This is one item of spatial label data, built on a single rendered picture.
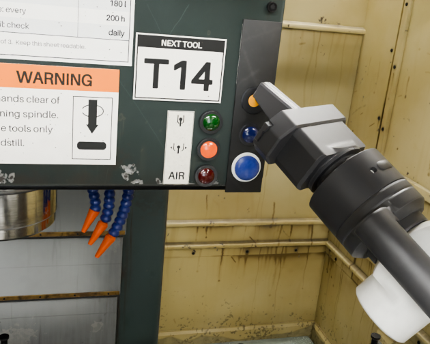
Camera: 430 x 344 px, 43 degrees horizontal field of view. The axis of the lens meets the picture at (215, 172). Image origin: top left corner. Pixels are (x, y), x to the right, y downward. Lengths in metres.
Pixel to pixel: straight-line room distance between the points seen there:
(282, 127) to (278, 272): 1.49
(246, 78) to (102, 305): 0.94
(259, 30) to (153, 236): 0.88
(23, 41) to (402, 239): 0.40
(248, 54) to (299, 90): 1.18
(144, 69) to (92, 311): 0.95
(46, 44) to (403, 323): 0.43
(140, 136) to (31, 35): 0.15
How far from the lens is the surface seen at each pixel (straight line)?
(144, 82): 0.60
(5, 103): 0.61
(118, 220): 0.84
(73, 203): 1.31
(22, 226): 0.79
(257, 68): 0.63
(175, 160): 0.63
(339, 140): 0.57
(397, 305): 0.53
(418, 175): 1.56
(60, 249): 1.37
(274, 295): 2.05
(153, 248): 1.43
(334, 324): 2.04
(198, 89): 0.62
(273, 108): 0.60
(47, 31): 0.59
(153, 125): 0.62
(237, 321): 2.06
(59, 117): 0.61
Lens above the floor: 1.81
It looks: 18 degrees down
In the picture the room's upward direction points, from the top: 6 degrees clockwise
